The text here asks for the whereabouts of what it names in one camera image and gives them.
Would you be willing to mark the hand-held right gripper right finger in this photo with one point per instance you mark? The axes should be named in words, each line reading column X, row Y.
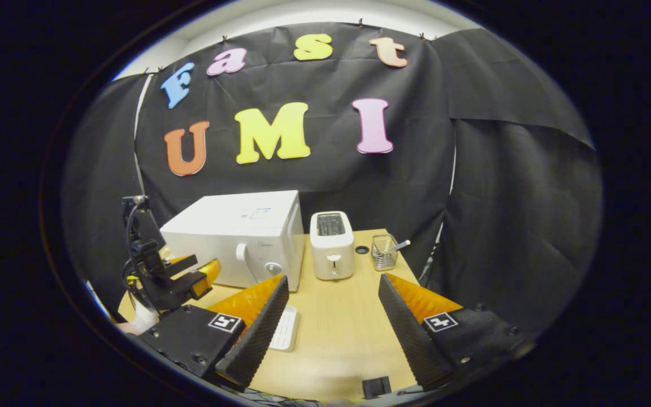
column 410, row 339

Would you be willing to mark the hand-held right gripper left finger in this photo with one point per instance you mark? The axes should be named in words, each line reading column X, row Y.
column 257, row 339

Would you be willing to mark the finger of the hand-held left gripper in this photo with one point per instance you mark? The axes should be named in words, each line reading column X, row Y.
column 181, row 264
column 204, row 280

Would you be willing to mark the white microwave oven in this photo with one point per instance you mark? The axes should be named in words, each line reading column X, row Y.
column 229, row 232

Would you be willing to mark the white plastic tray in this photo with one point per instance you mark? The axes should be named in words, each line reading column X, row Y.
column 286, row 330

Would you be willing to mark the small black block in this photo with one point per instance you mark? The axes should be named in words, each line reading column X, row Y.
column 376, row 388

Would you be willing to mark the metal spoon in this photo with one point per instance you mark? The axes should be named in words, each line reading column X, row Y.
column 400, row 246

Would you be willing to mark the white toaster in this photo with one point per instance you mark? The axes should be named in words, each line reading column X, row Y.
column 331, row 249

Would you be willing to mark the black backdrop cloth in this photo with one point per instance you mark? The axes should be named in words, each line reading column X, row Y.
column 416, row 169

